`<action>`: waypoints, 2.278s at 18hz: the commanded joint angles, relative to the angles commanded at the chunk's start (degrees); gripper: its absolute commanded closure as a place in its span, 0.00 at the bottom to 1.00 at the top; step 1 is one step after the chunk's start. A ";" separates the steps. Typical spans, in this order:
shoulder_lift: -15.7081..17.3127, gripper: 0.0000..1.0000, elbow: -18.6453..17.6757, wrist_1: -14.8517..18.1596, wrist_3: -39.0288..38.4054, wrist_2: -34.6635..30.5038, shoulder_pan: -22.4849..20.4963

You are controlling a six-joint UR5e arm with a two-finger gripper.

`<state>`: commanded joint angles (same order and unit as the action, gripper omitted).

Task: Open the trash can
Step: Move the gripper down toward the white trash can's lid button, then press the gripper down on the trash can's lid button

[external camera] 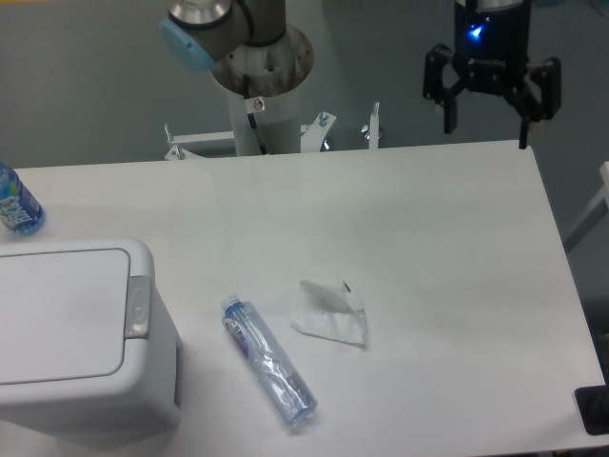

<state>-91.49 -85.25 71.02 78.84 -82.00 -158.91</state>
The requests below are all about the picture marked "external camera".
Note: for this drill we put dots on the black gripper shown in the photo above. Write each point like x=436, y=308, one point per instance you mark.
x=491, y=57

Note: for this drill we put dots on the white push-lid trash can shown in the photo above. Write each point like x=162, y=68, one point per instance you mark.
x=88, y=348

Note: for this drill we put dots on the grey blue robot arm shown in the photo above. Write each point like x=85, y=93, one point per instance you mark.
x=217, y=13

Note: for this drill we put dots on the crumpled clear plastic bag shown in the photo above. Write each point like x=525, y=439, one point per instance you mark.
x=334, y=313

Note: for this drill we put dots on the black clamp at table edge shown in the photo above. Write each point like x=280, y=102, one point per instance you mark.
x=593, y=407

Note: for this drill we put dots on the clear plastic water bottle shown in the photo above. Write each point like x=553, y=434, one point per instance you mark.
x=268, y=361

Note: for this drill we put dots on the blue labelled drink bottle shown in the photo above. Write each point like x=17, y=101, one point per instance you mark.
x=21, y=213

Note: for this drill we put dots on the white frame at right edge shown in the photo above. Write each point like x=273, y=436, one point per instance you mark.
x=592, y=213

